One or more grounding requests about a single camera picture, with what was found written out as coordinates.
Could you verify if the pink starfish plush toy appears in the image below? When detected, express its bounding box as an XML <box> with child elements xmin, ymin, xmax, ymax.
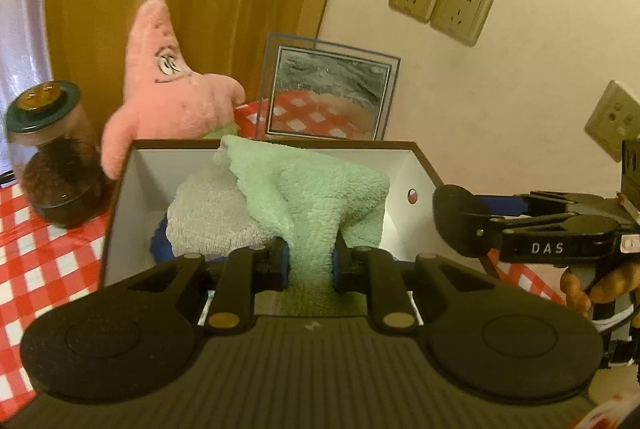
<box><xmin>100</xmin><ymin>0</ymin><xmax>247</xmax><ymax>180</ymax></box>

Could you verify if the clear plastic curtain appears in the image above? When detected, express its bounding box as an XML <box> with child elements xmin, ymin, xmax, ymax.
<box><xmin>0</xmin><ymin>0</ymin><xmax>57</xmax><ymax>182</ymax></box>

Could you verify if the glass jar with green lid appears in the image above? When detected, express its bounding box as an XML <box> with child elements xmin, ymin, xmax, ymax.
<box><xmin>4</xmin><ymin>80</ymin><xmax>107</xmax><ymax>230</ymax></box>

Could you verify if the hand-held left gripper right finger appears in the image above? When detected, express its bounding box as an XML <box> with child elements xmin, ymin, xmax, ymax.
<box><xmin>330</xmin><ymin>233</ymin><xmax>497</xmax><ymax>336</ymax></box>

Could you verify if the blue cloth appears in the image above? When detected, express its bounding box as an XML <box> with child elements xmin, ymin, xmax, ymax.
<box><xmin>148</xmin><ymin>213</ymin><xmax>232</xmax><ymax>269</ymax></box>

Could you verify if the person's right hand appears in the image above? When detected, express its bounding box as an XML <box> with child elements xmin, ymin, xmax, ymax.
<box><xmin>559</xmin><ymin>264</ymin><xmax>635</xmax><ymax>319</ymax></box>

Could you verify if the red printed tissue packet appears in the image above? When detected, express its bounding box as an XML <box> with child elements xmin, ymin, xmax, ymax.
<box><xmin>575</xmin><ymin>388</ymin><xmax>635</xmax><ymax>429</ymax></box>

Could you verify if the red checkered tablecloth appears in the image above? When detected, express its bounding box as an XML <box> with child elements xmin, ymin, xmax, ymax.
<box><xmin>0</xmin><ymin>99</ymin><xmax>571</xmax><ymax>416</ymax></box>

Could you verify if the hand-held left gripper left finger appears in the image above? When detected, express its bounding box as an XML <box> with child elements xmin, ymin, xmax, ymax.
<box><xmin>127</xmin><ymin>236</ymin><xmax>292</xmax><ymax>336</ymax></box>

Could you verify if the framed grey picture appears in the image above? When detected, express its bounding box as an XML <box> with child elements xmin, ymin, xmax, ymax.
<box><xmin>257</xmin><ymin>32</ymin><xmax>402</xmax><ymax>142</ymax></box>

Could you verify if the green fluffy towel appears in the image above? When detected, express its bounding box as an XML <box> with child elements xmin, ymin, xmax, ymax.
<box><xmin>212</xmin><ymin>135</ymin><xmax>392</xmax><ymax>316</ymax></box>

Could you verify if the white cardboard box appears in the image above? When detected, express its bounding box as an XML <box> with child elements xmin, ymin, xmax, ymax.
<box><xmin>99</xmin><ymin>138</ymin><xmax>502</xmax><ymax>327</ymax></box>

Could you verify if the grey fluffy towel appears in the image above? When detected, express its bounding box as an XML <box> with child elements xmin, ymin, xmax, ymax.
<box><xmin>166</xmin><ymin>165</ymin><xmax>278</xmax><ymax>260</ymax></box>

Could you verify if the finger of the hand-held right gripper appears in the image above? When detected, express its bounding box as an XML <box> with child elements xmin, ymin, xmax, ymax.
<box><xmin>472</xmin><ymin>191</ymin><xmax>621</xmax><ymax>226</ymax></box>

